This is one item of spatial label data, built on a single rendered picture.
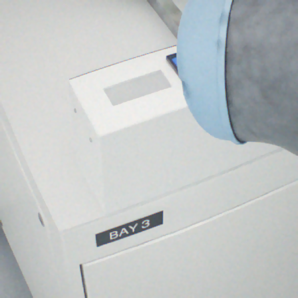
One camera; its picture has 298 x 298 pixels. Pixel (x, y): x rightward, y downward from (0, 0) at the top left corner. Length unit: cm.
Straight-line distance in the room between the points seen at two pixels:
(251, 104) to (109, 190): 50
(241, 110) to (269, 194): 66
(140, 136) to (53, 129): 20
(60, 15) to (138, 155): 38
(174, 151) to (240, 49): 50
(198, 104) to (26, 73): 67
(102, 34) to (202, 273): 38
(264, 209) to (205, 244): 10
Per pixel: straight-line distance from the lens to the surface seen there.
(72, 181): 103
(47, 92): 114
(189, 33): 50
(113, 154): 92
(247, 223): 117
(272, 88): 47
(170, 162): 98
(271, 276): 136
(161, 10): 123
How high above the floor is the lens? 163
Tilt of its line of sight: 50 degrees down
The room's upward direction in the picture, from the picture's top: straight up
